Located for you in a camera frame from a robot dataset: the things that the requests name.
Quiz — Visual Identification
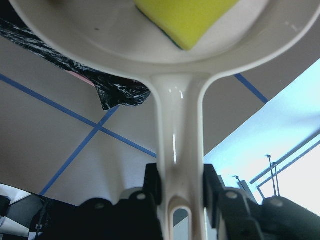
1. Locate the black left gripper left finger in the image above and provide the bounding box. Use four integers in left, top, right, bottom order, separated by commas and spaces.
47, 163, 163, 240

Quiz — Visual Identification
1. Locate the yellow green sponge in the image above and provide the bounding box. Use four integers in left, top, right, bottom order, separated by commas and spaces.
134, 0, 238, 51

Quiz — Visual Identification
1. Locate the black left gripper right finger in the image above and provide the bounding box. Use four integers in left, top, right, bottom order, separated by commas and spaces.
203, 164, 320, 240

